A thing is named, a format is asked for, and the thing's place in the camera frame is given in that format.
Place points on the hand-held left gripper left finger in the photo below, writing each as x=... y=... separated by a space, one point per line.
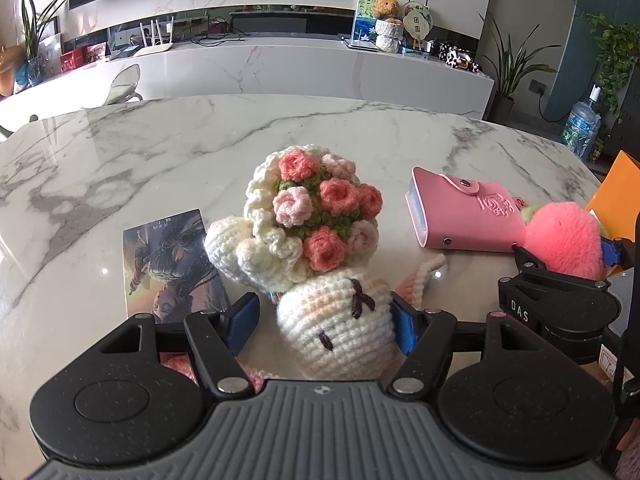
x=242 y=322

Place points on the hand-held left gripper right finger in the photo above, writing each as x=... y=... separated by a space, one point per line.
x=407 y=327

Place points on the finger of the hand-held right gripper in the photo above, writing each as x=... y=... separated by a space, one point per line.
x=607 y=252
x=530 y=260

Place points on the pink fluffy pom-pom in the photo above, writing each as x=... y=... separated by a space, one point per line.
x=565 y=240

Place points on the orange cardboard box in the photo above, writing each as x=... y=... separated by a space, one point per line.
x=622 y=195

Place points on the crochet bunny with flower bouquet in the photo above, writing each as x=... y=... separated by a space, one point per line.
x=340 y=320

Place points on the pink card holder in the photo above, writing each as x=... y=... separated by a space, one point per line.
x=460 y=210

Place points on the dark photo card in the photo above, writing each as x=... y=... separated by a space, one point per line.
x=165 y=260

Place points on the blue water jug with pump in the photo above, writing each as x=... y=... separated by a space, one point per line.
x=580 y=127

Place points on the long-leaf potted floor plant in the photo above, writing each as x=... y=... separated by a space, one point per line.
x=500 y=107

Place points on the trailing pothos plant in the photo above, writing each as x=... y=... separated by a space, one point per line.
x=617 y=55

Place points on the white marble TV console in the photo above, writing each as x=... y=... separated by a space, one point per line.
x=250 y=65

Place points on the round decorative fan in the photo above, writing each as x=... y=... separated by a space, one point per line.
x=417 y=22

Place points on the white crochet pot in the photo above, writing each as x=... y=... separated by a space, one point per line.
x=387 y=37

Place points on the white chair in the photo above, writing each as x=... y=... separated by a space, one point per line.
x=122 y=82

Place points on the white router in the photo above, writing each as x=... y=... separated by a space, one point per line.
x=155 y=47

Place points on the brown teddy bear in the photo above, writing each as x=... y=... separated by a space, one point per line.
x=386 y=7

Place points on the blue green painting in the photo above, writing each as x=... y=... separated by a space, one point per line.
x=362 y=20

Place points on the red gift boxes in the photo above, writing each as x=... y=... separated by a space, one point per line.
x=75 y=57

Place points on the leafy plant in vase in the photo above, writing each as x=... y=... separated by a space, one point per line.
x=35 y=67

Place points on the dark wall socket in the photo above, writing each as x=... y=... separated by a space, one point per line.
x=538 y=86

